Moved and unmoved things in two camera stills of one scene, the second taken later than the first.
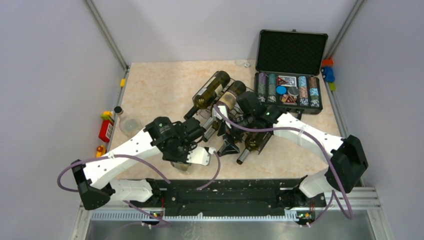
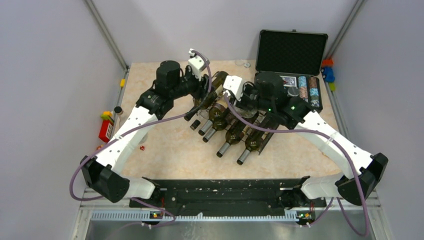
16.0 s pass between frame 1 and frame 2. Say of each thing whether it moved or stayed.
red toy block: stayed
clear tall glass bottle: moved
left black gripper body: moved
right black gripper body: moved
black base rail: stayed
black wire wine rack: stayed
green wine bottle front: stayed
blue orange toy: stayed
